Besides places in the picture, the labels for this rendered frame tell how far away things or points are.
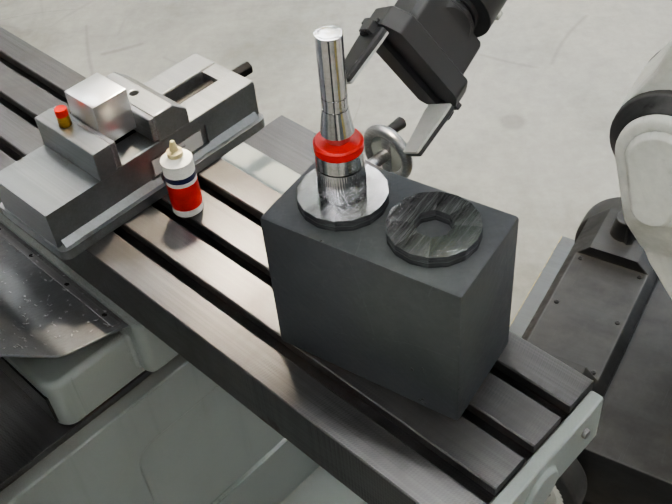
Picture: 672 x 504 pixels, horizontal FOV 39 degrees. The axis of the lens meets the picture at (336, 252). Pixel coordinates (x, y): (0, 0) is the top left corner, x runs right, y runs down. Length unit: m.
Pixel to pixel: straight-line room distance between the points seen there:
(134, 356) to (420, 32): 0.61
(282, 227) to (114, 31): 2.66
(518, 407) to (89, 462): 0.61
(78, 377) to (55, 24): 2.52
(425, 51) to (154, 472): 0.82
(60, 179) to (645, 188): 0.72
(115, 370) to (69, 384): 0.07
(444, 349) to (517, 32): 2.46
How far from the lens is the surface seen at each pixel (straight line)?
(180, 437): 1.45
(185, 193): 1.18
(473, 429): 0.96
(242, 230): 1.18
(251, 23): 3.41
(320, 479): 1.80
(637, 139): 1.17
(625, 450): 1.41
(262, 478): 1.68
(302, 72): 3.12
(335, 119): 0.84
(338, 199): 0.89
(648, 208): 1.22
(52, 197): 1.19
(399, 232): 0.86
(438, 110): 0.92
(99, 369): 1.25
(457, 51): 0.92
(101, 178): 1.19
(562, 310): 1.53
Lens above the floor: 1.73
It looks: 45 degrees down
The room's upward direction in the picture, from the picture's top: 6 degrees counter-clockwise
